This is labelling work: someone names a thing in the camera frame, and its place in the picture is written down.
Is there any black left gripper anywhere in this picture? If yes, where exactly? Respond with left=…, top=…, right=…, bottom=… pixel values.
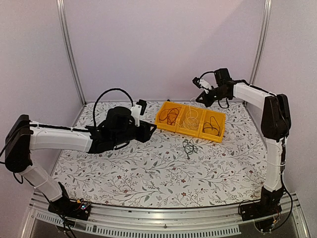
left=112, top=120, right=157, bottom=147

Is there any dark green black cable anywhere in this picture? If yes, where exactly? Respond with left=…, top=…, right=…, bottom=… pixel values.
left=202, top=116, right=221, bottom=136

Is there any dark red cable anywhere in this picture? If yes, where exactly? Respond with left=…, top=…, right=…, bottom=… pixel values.
left=158, top=106, right=183, bottom=126

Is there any black thin cable tangle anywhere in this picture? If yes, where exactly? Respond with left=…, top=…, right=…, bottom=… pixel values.
left=182, top=138, right=199, bottom=159

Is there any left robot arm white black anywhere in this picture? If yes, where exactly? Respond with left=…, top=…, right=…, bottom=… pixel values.
left=0, top=106, right=157, bottom=215

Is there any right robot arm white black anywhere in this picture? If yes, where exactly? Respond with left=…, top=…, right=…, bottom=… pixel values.
left=192, top=68, right=291, bottom=216

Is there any yellow bin far compartment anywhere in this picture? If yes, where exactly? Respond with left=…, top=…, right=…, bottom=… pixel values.
left=155, top=101, right=184, bottom=132

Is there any yellow bin compartment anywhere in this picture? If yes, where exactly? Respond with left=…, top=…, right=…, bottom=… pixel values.
left=155, top=101, right=184, bottom=132
left=176, top=105, right=204, bottom=137

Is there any yellow bin middle compartment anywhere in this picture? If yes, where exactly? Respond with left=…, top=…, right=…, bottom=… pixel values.
left=176, top=105, right=204, bottom=137

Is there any floral patterned table mat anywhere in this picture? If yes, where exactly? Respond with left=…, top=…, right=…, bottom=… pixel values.
left=53, top=103, right=266, bottom=208

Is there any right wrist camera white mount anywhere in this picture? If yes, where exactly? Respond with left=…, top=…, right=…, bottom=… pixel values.
left=192, top=77, right=213, bottom=92

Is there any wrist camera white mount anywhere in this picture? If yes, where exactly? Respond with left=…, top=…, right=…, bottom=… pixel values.
left=131, top=99, right=147, bottom=127
left=192, top=77, right=213, bottom=92

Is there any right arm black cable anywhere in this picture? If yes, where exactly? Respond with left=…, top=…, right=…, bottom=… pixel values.
left=199, top=70, right=216, bottom=81

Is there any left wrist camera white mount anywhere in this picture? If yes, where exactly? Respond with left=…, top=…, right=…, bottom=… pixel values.
left=131, top=99, right=147, bottom=127

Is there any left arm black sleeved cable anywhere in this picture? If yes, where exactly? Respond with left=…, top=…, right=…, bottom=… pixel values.
left=92, top=88, right=134, bottom=127

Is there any right aluminium frame post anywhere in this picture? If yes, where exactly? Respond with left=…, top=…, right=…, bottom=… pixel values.
left=250, top=0, right=272, bottom=84

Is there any aluminium frame post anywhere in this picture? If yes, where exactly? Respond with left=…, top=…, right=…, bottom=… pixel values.
left=56, top=0, right=87, bottom=106
left=250, top=0, right=272, bottom=84

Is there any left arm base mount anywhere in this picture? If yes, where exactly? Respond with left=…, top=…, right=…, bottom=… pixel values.
left=48, top=182, right=91, bottom=221

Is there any aluminium front rail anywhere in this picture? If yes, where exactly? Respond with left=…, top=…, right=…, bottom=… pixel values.
left=21, top=192, right=312, bottom=238

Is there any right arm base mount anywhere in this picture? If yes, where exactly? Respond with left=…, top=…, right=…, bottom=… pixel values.
left=238, top=187, right=284, bottom=233

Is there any left aluminium frame post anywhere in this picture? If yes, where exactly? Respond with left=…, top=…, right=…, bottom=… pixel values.
left=56, top=0, right=87, bottom=106

